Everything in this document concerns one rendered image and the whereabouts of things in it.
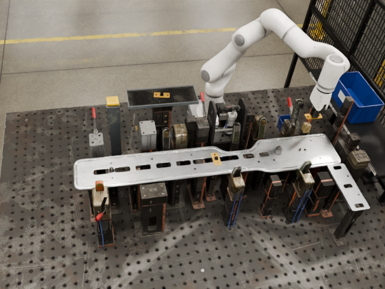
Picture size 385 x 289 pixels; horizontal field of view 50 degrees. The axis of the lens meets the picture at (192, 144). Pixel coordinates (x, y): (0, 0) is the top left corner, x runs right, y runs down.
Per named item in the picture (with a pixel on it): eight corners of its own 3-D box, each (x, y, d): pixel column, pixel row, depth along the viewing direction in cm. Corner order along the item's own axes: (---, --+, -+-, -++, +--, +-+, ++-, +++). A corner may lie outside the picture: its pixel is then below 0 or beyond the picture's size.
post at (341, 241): (337, 246, 218) (357, 216, 197) (327, 229, 225) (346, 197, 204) (348, 245, 219) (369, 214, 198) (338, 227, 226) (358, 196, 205)
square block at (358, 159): (334, 203, 237) (357, 161, 211) (328, 191, 243) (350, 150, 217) (346, 201, 239) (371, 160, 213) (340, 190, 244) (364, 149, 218)
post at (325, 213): (322, 218, 230) (340, 186, 209) (314, 202, 237) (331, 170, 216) (333, 216, 231) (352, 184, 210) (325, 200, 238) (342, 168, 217)
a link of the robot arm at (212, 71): (224, 77, 248) (205, 89, 240) (212, 61, 248) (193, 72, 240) (271, 33, 204) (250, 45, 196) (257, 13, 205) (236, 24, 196)
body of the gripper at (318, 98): (313, 79, 193) (306, 98, 201) (322, 94, 186) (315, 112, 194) (327, 78, 194) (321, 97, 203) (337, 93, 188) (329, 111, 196)
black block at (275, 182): (260, 222, 225) (272, 190, 203) (254, 206, 232) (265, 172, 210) (274, 220, 226) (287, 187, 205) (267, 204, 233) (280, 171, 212)
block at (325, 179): (306, 218, 228) (321, 187, 208) (298, 202, 236) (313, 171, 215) (321, 216, 230) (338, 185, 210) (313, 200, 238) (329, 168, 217)
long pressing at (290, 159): (74, 196, 191) (73, 194, 190) (73, 159, 206) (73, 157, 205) (343, 164, 219) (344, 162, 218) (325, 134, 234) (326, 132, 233)
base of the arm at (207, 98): (192, 105, 271) (194, 84, 257) (219, 100, 276) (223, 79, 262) (201, 125, 259) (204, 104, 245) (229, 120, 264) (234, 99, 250)
